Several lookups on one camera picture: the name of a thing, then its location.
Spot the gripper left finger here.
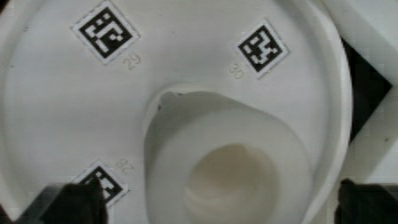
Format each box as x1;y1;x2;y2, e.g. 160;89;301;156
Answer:
15;182;109;224

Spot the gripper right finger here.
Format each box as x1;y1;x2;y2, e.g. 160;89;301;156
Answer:
334;179;398;224

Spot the white cylindrical table leg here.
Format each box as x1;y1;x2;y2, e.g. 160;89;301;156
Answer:
144;91;313;224

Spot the white round table top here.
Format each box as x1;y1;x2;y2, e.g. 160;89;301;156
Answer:
0;0;352;224

